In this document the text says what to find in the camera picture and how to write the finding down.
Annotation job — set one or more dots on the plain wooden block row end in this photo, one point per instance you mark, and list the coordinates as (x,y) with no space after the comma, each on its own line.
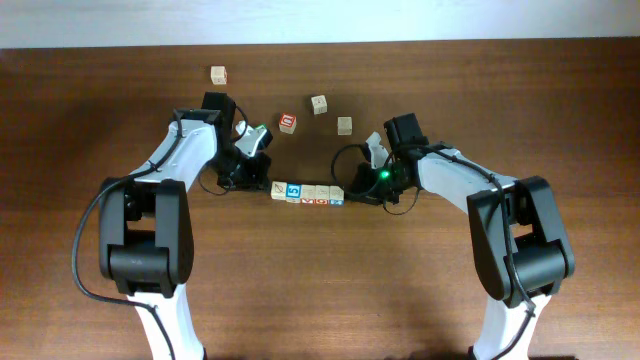
(278,190)

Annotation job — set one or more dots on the blue K wooden block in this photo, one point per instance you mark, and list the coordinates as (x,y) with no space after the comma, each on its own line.
(336,196)

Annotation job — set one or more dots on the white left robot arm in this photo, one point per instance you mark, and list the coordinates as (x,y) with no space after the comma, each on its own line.
(146,241)

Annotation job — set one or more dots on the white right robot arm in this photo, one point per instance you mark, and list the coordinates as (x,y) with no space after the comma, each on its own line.
(520,246)

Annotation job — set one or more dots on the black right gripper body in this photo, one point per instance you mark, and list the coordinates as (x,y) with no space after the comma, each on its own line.
(378,184)

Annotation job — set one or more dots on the green R wooden block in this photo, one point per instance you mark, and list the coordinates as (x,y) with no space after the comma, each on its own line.
(319,104)

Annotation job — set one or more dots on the plain wooden block far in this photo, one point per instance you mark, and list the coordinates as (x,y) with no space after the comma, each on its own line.
(218,75)

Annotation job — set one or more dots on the red U wooden block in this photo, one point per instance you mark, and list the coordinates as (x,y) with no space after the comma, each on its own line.
(287,123)

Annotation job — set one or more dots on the red I wooden block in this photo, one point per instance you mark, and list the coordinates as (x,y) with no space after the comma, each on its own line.
(322,194)

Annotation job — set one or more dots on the ice cream wooden block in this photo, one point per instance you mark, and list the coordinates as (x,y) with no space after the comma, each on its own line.
(308,194)

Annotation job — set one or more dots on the green N wooden block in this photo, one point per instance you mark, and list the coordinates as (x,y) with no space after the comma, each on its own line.
(344,126)

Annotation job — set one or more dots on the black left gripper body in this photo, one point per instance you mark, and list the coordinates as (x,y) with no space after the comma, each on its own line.
(237,171)

